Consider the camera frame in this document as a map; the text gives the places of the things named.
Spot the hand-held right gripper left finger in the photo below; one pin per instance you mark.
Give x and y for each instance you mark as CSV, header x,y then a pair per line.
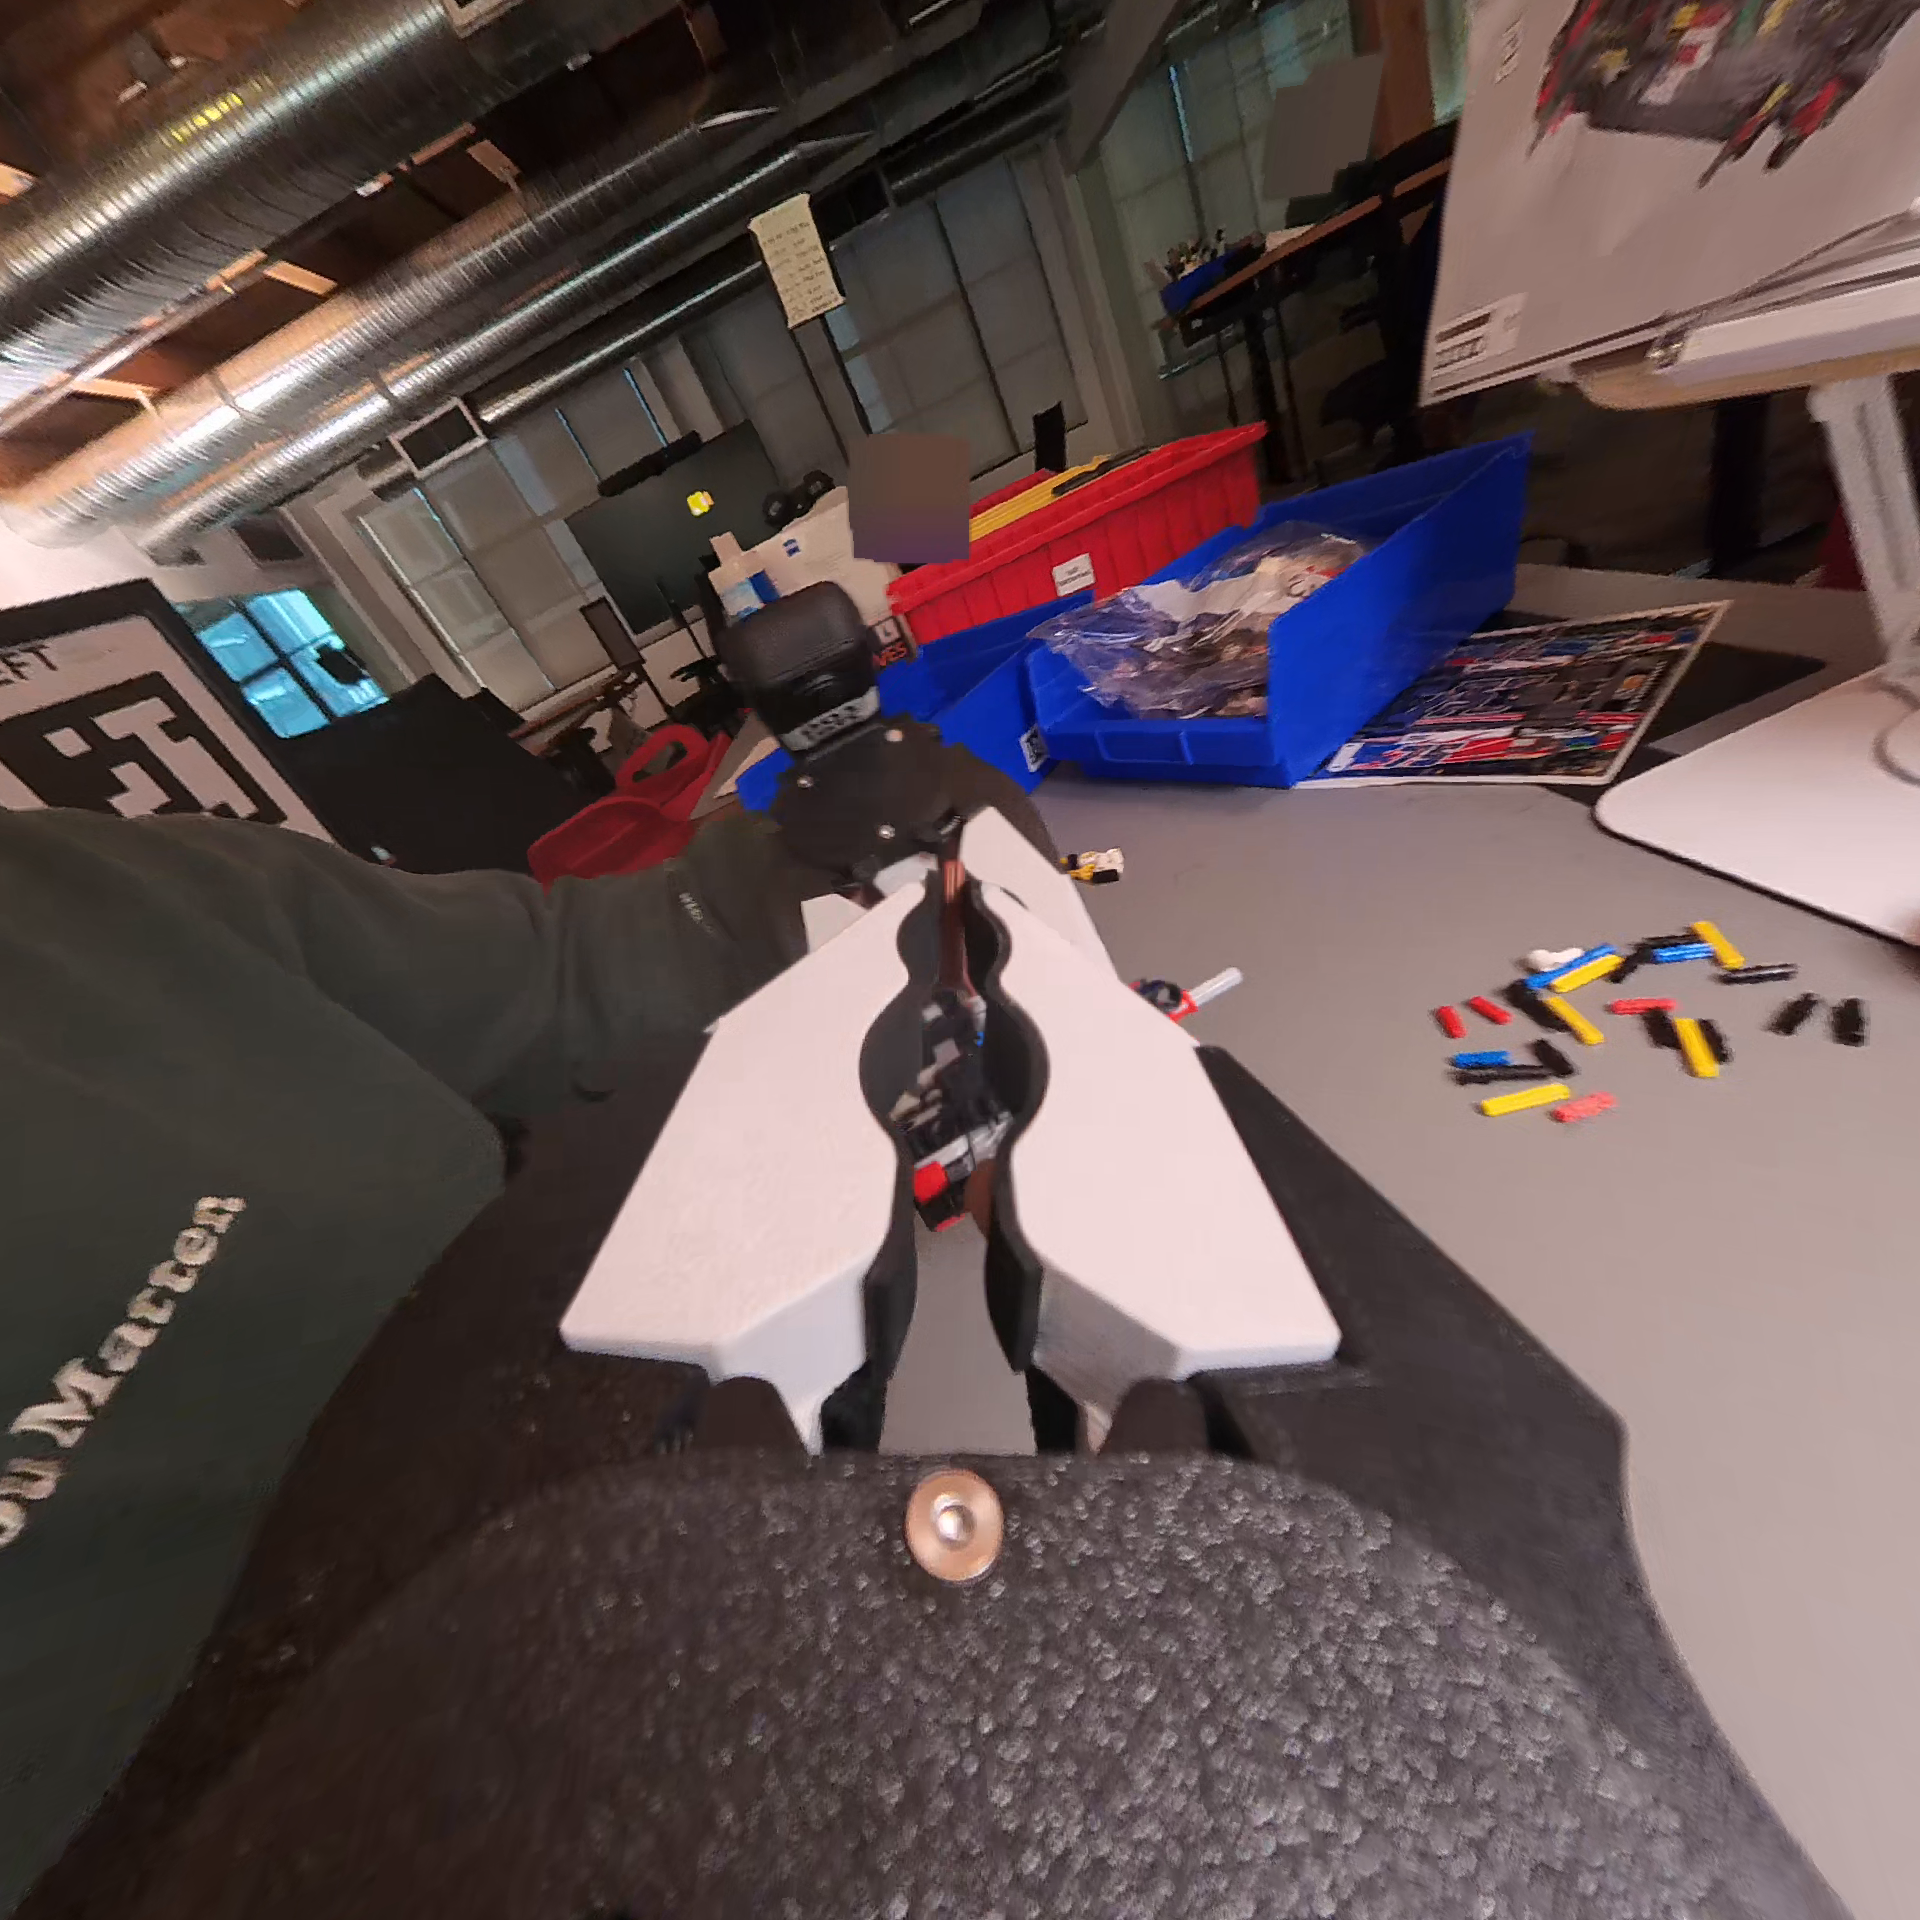
x,y
733,1187

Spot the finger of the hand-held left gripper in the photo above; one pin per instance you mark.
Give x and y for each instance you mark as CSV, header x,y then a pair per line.
x,y
840,922
1032,886

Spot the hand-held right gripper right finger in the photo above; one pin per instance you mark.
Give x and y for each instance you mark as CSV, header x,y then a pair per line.
x,y
1169,1187

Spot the brown lego axle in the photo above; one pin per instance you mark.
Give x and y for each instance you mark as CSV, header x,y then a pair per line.
x,y
948,922

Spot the lego car chassis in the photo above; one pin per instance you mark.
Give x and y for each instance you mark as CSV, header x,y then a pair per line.
x,y
1185,995

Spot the black lego beam subassembly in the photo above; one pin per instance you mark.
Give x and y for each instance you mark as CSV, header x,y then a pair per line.
x,y
960,1156

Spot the pile of lego pins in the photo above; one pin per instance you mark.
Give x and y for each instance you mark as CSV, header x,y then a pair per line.
x,y
1572,1021

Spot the person's left forearm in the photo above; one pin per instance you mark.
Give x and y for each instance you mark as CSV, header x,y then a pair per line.
x,y
602,959

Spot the small heap of lego bricks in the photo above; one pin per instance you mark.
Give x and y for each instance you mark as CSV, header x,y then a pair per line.
x,y
1093,865

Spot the clear bag of lego parts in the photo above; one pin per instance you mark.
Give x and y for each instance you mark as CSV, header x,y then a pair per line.
x,y
1201,630

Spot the person's right hand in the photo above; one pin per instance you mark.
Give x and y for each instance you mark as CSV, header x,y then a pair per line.
x,y
978,1201

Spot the white cardboard box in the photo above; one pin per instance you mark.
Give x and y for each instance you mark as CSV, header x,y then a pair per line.
x,y
765,564

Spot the disposable glove box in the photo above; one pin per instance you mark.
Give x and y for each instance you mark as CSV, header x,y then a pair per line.
x,y
895,639

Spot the blue plastic bin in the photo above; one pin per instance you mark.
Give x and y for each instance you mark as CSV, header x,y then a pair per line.
x,y
1395,602
960,674

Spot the red plastic seat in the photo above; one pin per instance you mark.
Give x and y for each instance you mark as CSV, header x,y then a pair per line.
x,y
632,826

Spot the red plastic crate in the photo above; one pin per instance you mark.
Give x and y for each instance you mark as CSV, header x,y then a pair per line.
x,y
1112,526

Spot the white handwritten note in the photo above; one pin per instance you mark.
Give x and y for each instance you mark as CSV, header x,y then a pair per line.
x,y
796,266

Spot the person's torso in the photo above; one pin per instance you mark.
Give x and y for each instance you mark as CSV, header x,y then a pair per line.
x,y
178,1201

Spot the wooden desk with black legs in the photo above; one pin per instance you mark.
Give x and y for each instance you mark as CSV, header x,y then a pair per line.
x,y
1304,241

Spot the black framed marker sign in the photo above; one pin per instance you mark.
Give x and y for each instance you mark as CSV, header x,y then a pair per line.
x,y
136,733

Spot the white book stand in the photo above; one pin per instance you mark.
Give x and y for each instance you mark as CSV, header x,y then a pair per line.
x,y
1770,811

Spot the dark wall screen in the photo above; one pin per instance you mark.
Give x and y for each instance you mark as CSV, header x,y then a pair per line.
x,y
661,526

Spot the silver ventilation duct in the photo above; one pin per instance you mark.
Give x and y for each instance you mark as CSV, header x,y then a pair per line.
x,y
375,377
301,134

